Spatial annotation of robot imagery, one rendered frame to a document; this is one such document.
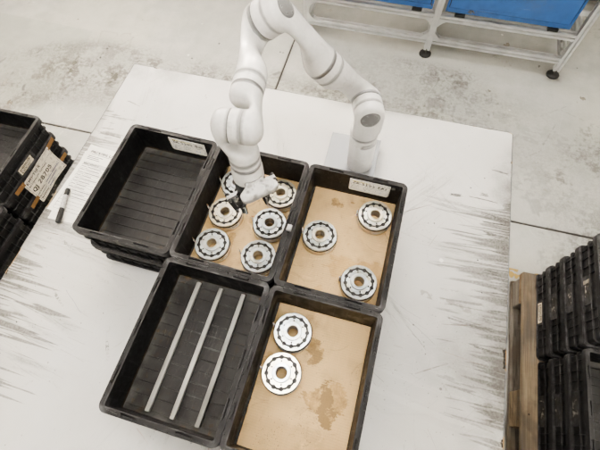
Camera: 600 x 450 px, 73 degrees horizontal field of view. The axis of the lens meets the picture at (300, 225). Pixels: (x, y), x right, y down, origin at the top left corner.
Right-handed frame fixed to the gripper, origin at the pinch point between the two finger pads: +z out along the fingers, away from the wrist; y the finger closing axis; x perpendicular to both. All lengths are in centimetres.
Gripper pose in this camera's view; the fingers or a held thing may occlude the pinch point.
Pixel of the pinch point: (254, 204)
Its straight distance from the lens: 109.4
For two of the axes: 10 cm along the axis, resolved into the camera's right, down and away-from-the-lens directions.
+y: -8.7, 4.4, -2.1
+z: 0.1, 4.5, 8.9
